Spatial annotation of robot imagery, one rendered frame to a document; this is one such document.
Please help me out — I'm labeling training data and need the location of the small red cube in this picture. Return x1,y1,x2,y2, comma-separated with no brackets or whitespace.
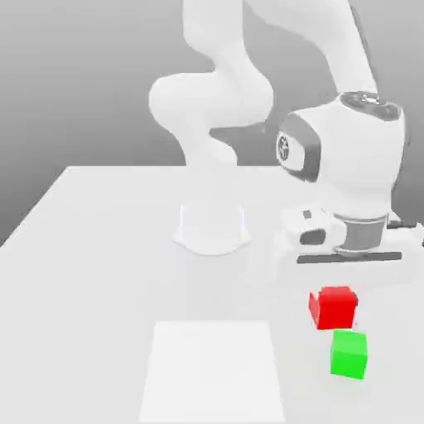
308,286,359,331

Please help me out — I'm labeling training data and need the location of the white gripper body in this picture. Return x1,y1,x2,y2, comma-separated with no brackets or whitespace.
272,224,424,289

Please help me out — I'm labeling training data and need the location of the small green cube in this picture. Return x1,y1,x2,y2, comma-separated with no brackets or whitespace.
330,329,369,381

